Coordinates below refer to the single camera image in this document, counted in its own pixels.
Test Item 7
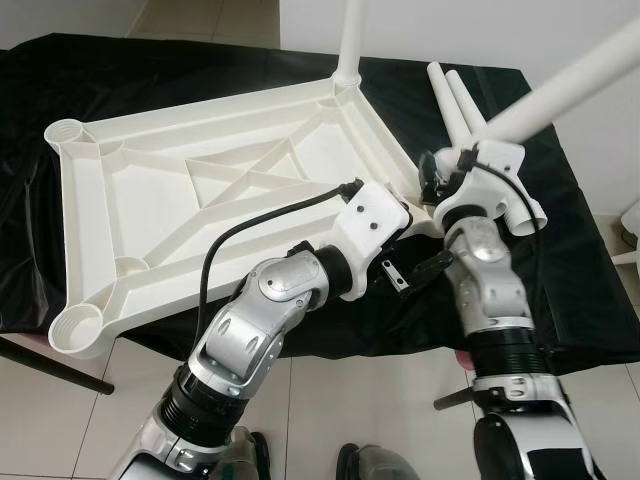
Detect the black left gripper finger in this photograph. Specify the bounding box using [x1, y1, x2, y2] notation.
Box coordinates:
[410, 250, 457, 283]

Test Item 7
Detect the white plastic table leg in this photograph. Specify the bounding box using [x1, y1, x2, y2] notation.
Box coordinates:
[333, 0, 371, 89]
[445, 70, 549, 238]
[427, 62, 483, 151]
[480, 18, 640, 143]

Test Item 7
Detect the white plastic table top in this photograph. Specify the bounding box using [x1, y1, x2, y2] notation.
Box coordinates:
[43, 80, 443, 359]

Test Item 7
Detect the black table cloth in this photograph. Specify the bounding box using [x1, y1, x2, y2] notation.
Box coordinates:
[0, 33, 640, 359]

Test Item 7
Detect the white plastic chair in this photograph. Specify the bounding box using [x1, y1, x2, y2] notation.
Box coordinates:
[610, 200, 640, 266]

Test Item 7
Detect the grey right robot foot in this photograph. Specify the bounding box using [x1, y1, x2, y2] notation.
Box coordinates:
[335, 443, 421, 480]

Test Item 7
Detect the grey robot foot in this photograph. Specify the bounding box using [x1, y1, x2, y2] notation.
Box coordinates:
[215, 425, 271, 480]
[335, 443, 421, 480]

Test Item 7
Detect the grey left robot foot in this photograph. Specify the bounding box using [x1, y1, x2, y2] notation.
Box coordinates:
[215, 425, 271, 480]

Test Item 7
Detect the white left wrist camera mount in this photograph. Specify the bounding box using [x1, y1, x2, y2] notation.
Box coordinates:
[330, 182, 413, 301]

